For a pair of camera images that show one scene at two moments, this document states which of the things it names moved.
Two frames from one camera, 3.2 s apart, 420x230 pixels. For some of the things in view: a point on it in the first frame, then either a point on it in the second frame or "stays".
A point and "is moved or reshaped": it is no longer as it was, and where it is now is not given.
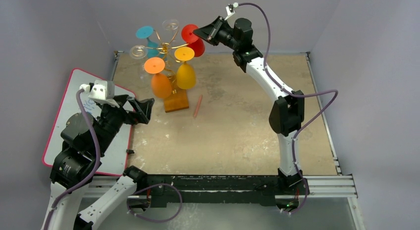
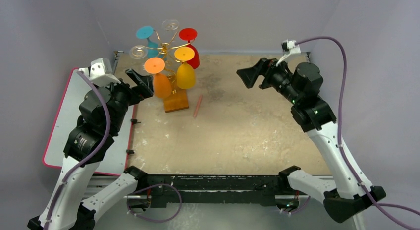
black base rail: x=163 y=190 stays
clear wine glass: x=137 y=53 stays
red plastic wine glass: x=194 y=41 is moved or reshaped
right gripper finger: x=208 y=32 → x=249 y=76
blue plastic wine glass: x=154 y=49 stays
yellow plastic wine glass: x=185 y=74 stays
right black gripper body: x=217 y=31 → x=264 y=75
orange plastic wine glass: x=161 y=85 stays
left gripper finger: x=143 y=108 → x=144 y=83
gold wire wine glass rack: x=165 y=47 stays
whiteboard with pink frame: x=64 y=102 stays
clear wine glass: x=171 y=25 stays
